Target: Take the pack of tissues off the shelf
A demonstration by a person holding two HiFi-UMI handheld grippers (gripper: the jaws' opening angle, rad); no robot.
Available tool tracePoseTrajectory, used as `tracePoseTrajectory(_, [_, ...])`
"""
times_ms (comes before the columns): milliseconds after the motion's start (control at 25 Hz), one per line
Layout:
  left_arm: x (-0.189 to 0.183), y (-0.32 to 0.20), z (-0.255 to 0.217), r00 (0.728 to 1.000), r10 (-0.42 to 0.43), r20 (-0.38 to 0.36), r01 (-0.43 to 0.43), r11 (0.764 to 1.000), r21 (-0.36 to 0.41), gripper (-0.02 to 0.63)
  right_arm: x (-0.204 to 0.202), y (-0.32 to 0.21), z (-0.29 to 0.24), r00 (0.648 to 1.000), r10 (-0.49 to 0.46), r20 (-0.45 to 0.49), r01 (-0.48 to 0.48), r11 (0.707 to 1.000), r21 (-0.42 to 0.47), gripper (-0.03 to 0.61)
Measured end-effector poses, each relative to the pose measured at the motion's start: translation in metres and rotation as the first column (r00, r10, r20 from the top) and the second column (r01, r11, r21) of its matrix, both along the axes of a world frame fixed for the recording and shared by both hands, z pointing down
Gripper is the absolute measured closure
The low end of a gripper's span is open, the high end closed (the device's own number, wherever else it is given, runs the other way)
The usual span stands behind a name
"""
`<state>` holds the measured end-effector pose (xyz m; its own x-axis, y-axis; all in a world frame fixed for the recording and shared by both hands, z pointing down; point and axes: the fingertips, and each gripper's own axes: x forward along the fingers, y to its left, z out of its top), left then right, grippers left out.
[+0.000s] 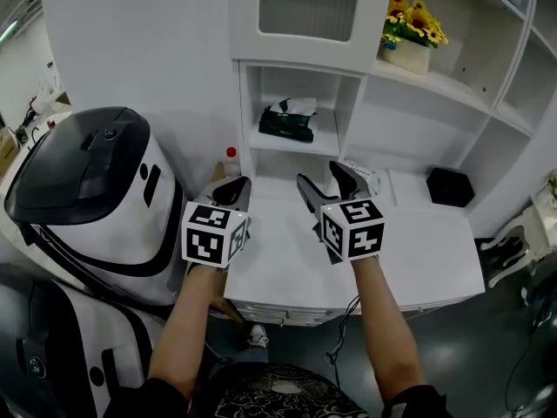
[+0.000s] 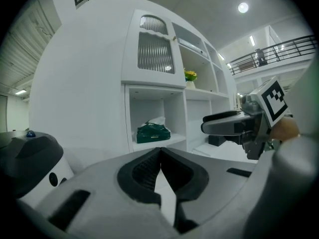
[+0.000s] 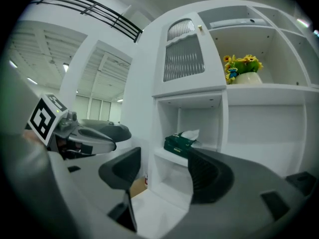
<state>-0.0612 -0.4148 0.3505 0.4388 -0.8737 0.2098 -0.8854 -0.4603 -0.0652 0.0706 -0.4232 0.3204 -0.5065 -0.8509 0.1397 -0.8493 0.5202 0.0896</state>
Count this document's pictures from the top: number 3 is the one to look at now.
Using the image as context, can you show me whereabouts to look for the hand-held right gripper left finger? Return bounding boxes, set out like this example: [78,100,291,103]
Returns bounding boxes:
[48,146,142,234]

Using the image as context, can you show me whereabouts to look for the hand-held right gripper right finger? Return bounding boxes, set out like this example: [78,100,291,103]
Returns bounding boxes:
[161,149,318,239]

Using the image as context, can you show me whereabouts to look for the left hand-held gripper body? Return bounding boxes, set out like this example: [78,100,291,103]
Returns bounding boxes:
[26,93,97,160]

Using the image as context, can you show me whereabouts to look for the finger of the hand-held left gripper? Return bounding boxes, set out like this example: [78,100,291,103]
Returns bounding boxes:
[74,127,114,141]
[67,133,117,155]

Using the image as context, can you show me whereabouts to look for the green tissues pack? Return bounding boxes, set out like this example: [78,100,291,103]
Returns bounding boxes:
[163,129,200,159]

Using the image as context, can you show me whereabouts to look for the white shelf cabinet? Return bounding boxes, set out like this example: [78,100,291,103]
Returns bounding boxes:
[152,0,319,209]

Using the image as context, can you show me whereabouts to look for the person's left forearm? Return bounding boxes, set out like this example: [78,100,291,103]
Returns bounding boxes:
[23,130,42,145]

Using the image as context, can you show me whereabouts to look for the yellow sunflowers in white pot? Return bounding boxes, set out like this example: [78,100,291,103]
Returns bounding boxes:
[223,54,264,85]

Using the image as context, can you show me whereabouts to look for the black barred railing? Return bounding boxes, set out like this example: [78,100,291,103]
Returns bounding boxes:
[31,0,144,43]

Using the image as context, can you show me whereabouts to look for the silver flat device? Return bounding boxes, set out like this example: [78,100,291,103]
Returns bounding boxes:
[209,18,267,29]

